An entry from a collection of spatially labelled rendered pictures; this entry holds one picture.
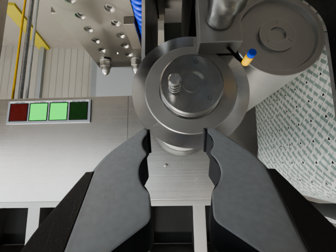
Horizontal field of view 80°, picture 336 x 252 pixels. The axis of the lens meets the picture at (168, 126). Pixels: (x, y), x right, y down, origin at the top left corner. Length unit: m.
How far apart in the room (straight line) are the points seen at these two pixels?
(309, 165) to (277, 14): 0.22
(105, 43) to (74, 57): 2.14
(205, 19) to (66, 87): 2.39
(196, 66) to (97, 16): 0.31
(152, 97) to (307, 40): 0.22
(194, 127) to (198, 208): 0.38
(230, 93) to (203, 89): 0.04
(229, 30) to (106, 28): 0.34
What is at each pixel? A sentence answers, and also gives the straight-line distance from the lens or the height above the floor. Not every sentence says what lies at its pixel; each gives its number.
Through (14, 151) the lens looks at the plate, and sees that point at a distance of 0.74.
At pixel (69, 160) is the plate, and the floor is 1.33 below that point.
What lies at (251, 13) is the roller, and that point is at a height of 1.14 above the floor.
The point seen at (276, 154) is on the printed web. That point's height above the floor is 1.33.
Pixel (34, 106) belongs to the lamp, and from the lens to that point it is 0.72.
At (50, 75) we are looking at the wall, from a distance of 2.71.
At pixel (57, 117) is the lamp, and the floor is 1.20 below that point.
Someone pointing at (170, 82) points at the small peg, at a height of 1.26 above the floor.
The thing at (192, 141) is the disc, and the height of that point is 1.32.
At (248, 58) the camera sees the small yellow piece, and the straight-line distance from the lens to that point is 0.24.
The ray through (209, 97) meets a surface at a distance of 0.24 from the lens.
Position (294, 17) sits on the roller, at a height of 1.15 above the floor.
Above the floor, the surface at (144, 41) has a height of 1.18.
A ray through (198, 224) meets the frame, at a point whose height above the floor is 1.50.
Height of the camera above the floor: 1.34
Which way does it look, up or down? 10 degrees down
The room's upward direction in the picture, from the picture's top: 179 degrees clockwise
